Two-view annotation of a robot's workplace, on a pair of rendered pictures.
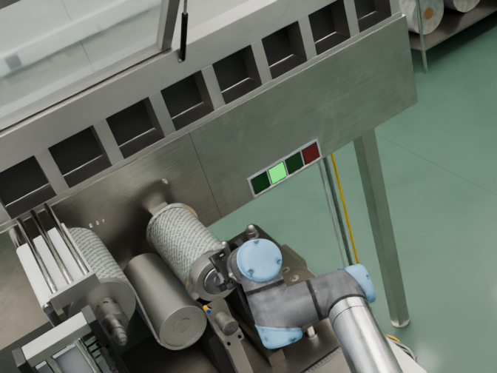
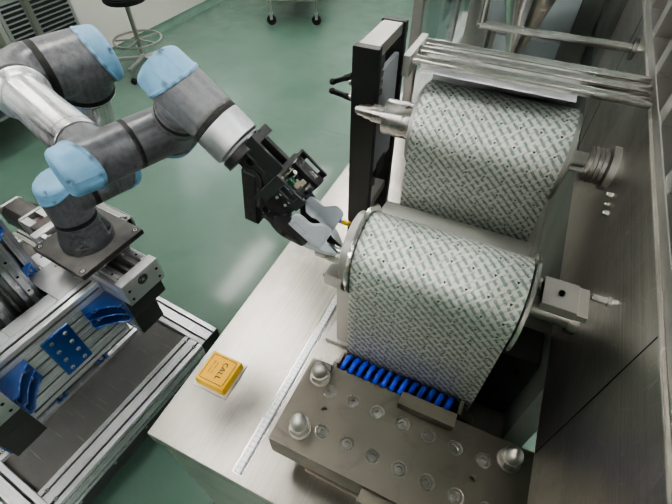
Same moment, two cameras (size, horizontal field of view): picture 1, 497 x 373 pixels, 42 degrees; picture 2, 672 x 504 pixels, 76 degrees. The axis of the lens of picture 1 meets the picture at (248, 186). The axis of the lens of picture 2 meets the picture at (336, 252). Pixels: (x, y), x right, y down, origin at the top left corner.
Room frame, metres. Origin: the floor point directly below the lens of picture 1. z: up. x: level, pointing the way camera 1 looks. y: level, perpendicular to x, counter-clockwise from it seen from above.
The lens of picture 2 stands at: (1.42, -0.22, 1.74)
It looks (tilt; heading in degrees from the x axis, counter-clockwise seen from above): 48 degrees down; 135
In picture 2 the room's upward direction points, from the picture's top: straight up
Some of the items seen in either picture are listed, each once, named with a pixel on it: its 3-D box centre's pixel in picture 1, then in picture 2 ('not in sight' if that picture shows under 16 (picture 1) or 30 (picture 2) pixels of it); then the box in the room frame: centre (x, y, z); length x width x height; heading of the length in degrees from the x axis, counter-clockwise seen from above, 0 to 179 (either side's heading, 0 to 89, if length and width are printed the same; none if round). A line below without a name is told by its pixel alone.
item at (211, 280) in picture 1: (217, 278); not in sight; (1.12, 0.14, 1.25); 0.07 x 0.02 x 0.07; 110
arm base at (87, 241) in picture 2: not in sight; (81, 226); (0.25, -0.11, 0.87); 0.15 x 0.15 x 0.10
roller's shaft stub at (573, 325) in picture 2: not in sight; (550, 311); (1.39, 0.24, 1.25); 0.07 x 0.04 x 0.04; 20
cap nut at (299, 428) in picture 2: not in sight; (298, 423); (1.20, -0.07, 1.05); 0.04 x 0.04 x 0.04
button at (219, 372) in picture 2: not in sight; (219, 372); (0.95, -0.09, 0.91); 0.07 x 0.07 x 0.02; 20
